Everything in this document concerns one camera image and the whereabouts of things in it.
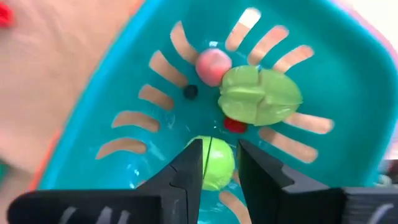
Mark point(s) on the pink toy peach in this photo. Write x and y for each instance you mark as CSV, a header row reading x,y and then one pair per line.
x,y
213,67

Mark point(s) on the tan burlap cloth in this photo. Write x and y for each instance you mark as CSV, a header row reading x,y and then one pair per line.
x,y
46,77

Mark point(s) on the light green toy lettuce leaf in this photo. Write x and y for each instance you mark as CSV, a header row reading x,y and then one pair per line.
x,y
261,96

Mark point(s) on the small red toy tomato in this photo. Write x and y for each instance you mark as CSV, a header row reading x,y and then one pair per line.
x,y
5,14

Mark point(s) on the small dark toy blueberry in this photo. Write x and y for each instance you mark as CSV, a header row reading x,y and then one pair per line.
x,y
190,91

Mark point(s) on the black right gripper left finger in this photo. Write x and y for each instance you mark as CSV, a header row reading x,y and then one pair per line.
x,y
189,174

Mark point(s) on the round green toy cabbage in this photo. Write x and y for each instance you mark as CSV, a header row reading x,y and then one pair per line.
x,y
219,165

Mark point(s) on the red toy cherry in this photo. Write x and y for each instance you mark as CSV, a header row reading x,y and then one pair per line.
x,y
235,125

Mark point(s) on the teal basket with orange rim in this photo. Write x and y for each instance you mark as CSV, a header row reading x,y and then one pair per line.
x,y
326,77

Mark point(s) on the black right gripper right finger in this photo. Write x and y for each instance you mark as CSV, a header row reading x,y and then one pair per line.
x,y
267,193

